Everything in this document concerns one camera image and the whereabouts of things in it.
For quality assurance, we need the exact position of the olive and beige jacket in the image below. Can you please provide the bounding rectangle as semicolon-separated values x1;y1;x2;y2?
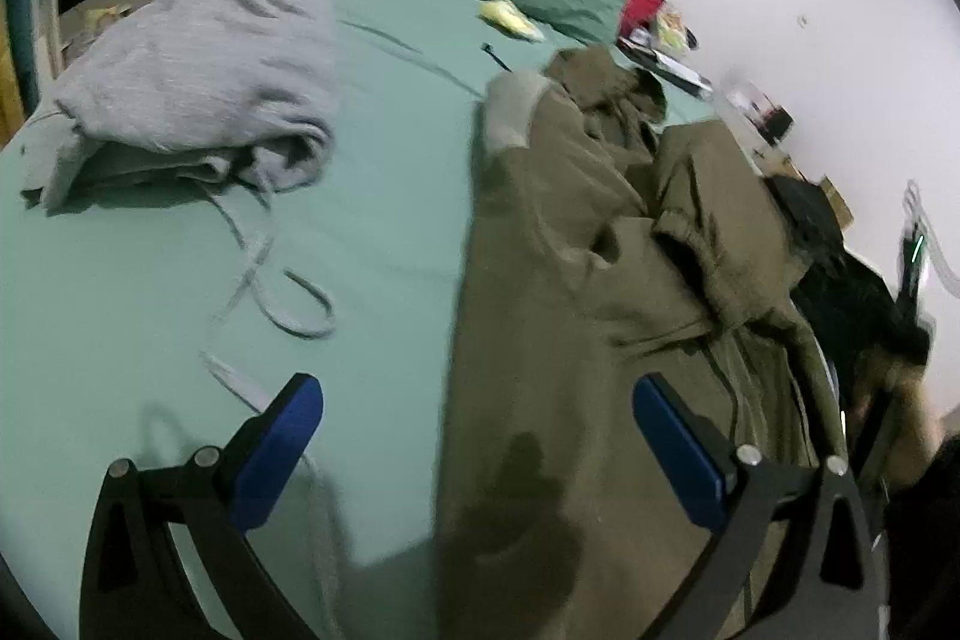
435;46;848;640

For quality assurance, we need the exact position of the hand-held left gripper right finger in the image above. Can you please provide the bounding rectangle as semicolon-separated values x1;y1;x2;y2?
632;373;880;640

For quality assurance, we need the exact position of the grey hoodie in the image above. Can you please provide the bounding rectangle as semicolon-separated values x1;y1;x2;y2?
16;0;338;414

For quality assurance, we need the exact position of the small dark box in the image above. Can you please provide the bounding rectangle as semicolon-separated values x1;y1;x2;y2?
759;107;794;143

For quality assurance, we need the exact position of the bed with green sheet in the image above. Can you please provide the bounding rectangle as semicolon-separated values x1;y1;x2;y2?
0;0;841;640

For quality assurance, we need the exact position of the black clothing pile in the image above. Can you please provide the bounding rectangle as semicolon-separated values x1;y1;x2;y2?
765;175;931;371

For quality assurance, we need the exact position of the yellow packet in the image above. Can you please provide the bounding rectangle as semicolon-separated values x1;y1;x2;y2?
478;0;542;43

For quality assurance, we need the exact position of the bedside table with clutter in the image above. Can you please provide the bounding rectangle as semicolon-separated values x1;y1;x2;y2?
619;36;713;97

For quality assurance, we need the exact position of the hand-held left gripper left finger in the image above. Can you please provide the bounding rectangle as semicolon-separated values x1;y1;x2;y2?
79;373;325;640

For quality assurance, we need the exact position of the cardboard box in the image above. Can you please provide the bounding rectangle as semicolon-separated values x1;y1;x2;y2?
817;175;854;223

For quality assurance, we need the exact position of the colourful snack packet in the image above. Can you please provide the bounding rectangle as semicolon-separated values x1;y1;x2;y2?
655;6;688;50

